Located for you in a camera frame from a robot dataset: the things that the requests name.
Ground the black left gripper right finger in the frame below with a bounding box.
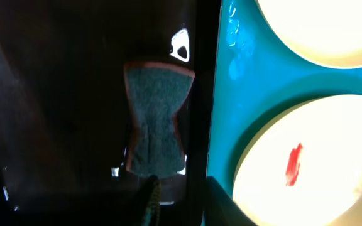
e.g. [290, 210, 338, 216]
[204, 176, 256, 226]

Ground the black rectangular water tray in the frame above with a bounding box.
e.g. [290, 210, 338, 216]
[0, 1, 222, 225]

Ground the yellow plate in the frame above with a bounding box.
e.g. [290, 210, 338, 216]
[232, 95, 362, 225]
[256, 0, 362, 69]

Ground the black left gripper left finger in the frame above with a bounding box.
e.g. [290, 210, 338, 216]
[130, 175, 161, 226]

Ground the teal plastic serving tray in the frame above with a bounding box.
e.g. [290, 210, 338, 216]
[207, 1, 362, 201]

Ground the green and orange sponge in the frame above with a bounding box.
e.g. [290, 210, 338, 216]
[124, 61, 195, 178]

